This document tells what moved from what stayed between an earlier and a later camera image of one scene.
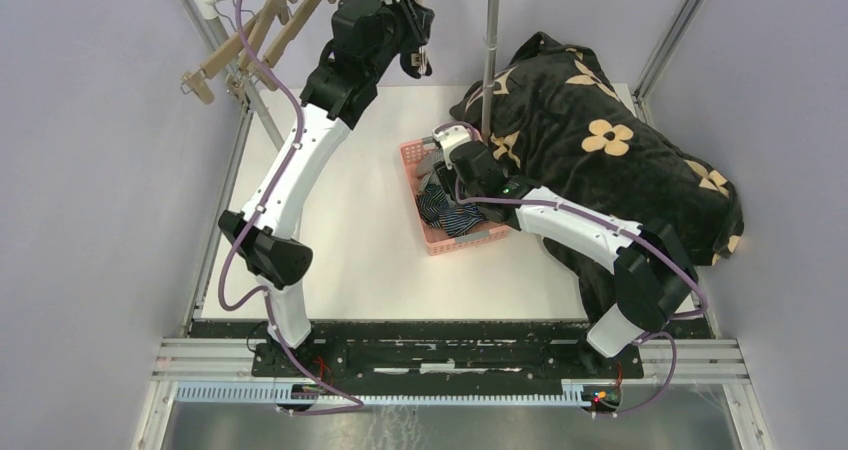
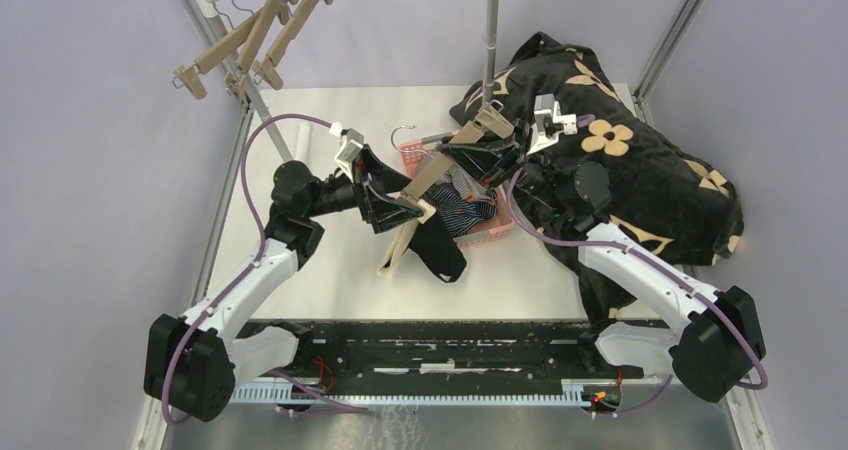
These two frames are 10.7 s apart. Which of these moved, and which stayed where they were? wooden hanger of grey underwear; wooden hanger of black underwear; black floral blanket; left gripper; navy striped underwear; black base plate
Moved: left gripper; wooden hanger of black underwear
Stayed: wooden hanger of grey underwear; black floral blanket; black base plate; navy striped underwear
